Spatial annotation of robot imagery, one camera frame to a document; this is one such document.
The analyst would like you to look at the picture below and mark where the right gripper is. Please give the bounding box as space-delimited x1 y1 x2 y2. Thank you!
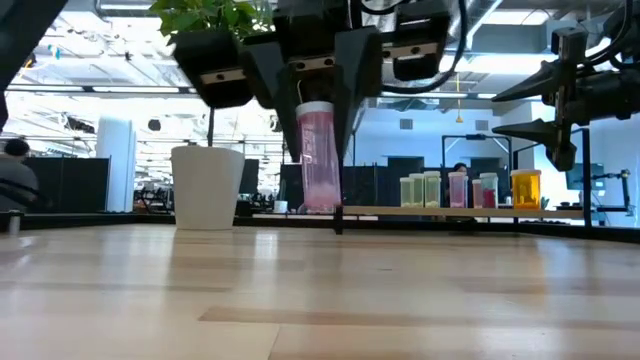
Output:
491 49 640 171

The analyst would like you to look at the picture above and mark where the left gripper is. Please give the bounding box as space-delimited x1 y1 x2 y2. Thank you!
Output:
172 0 451 166

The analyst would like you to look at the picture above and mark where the large orange pill bottle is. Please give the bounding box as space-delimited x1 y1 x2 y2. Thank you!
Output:
510 168 543 210

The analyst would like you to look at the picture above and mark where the blue bottle with red pills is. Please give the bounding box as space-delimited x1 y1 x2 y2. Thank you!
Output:
479 172 500 209

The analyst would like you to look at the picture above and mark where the large yellow-green pill bottle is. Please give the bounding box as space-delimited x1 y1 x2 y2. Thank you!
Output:
423 170 442 208

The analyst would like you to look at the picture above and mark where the small yellow-green pill bottle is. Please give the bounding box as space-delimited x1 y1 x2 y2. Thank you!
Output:
409 172 426 208
399 176 415 208

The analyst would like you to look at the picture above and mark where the black computer monitor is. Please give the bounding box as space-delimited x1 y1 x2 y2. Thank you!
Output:
564 162 607 191

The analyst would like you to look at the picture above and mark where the small green tree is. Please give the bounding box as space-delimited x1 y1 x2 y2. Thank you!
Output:
149 0 275 147

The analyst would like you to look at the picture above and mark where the white building column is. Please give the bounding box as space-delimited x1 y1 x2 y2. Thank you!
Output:
96 117 138 214

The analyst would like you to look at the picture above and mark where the black partition panel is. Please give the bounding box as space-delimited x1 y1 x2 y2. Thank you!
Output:
23 156 111 214

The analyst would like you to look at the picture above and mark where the black metal gantry frame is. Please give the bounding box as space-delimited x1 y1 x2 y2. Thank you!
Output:
441 133 514 174

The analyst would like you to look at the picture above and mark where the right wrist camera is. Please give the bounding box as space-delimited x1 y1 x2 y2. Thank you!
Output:
551 27 589 57

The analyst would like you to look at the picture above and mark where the yellow hanging cord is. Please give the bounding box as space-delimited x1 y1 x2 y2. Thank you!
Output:
453 72 465 125

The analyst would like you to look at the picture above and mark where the wooden shelf with black frame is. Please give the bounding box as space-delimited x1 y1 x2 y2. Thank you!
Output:
333 127 595 235

